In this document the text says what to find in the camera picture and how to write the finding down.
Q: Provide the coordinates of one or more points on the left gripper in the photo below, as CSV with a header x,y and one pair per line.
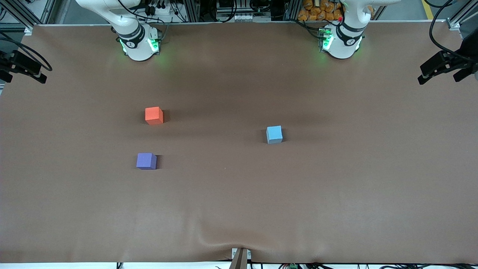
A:
x,y
464,49

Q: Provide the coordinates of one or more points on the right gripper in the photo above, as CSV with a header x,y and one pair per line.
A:
x,y
8,61

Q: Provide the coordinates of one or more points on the light blue foam block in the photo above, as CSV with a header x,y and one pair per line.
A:
x,y
274,134

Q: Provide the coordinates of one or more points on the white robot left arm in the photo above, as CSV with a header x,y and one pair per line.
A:
x,y
341,46

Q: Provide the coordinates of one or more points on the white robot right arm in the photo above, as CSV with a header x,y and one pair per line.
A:
x,y
136,46

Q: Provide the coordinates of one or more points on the orange foam block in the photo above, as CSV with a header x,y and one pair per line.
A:
x,y
153,115

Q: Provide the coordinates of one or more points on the purple foam block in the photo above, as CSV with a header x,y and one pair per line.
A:
x,y
145,160

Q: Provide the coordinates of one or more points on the white terminal block row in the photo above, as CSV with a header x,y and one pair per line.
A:
x,y
250,17

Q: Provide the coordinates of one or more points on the pile of orange bags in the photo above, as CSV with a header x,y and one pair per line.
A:
x,y
317,11

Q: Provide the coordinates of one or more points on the white power strip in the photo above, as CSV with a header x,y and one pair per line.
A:
x,y
158,9

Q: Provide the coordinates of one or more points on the brown table cloth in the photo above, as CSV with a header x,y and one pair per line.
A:
x,y
239,194

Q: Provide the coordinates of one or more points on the green plug connector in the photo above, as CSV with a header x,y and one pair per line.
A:
x,y
293,266

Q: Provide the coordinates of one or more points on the brown camera mount post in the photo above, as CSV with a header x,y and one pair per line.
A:
x,y
239,259

